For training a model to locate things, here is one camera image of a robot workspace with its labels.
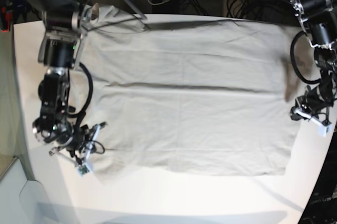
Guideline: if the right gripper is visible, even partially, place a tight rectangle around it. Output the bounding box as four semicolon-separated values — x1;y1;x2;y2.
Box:
48;122;106;168

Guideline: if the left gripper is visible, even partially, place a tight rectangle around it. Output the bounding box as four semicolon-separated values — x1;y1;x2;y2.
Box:
290;89;333;126

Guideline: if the beige t-shirt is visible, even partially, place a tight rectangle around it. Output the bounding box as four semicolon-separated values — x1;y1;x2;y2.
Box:
81;5;299;183

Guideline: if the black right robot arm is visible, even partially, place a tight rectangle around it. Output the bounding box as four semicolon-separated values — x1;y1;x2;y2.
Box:
26;0;106;174

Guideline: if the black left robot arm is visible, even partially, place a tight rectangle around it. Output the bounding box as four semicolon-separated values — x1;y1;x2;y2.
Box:
289;0;336;131

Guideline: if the white cabinet corner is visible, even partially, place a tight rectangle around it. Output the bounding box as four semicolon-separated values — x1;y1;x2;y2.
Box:
0;155;77;224

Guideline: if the red black clamp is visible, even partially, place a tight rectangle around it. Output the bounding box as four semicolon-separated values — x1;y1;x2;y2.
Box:
1;4;14;33

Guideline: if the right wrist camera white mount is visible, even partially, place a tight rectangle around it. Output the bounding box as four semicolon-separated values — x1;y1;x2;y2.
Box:
76;152;93;177

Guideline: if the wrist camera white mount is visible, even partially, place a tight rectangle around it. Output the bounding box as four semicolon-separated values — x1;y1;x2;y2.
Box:
76;152;93;177
318;123;333;137

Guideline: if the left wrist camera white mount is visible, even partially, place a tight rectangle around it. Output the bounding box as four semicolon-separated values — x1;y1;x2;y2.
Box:
318;123;333;137

